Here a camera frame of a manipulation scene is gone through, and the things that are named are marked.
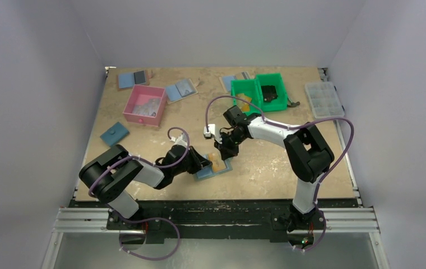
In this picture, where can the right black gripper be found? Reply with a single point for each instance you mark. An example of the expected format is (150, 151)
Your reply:
(222, 144)

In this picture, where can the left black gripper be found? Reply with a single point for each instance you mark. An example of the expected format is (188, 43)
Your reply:
(198, 160)

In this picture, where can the green card holder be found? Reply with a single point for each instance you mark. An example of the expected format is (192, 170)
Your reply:
(207, 172)

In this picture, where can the orange and white credit card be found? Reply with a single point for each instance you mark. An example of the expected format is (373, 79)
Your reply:
(218, 165)

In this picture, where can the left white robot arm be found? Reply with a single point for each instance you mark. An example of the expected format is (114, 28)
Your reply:
(108, 176)

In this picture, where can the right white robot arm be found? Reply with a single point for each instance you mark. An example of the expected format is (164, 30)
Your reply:
(308, 153)

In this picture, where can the blue card behind bin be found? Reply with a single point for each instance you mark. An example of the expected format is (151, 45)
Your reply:
(226, 80)

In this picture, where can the cards in pink box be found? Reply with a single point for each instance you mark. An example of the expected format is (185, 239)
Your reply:
(148, 109)

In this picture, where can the dark blue card holder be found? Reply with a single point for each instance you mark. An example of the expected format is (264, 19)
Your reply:
(114, 134)

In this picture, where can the yellow item in bin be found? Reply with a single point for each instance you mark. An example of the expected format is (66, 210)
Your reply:
(243, 102)

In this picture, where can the left green bin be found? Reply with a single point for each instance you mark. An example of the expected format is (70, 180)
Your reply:
(246, 90)

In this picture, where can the green bin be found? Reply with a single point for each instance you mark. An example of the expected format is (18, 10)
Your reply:
(246, 90)
(275, 79)

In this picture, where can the right green bin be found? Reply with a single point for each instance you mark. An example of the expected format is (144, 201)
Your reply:
(275, 79)

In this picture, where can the black item in bin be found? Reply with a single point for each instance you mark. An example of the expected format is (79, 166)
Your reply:
(269, 93)

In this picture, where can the dark tool beside bin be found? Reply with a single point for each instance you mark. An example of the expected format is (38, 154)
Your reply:
(292, 104)

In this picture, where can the pink open box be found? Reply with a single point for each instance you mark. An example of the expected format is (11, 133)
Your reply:
(139, 95)

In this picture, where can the clear compartment organizer box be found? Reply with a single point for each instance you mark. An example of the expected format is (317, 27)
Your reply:
(323, 99)

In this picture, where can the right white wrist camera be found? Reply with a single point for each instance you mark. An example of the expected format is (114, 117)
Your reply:
(211, 132)

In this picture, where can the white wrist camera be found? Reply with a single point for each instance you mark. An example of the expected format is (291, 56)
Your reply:
(211, 132)
(181, 140)

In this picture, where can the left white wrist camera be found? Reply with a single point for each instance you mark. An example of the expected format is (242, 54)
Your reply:
(181, 140)

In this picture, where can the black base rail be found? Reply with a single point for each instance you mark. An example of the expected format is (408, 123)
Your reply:
(221, 219)

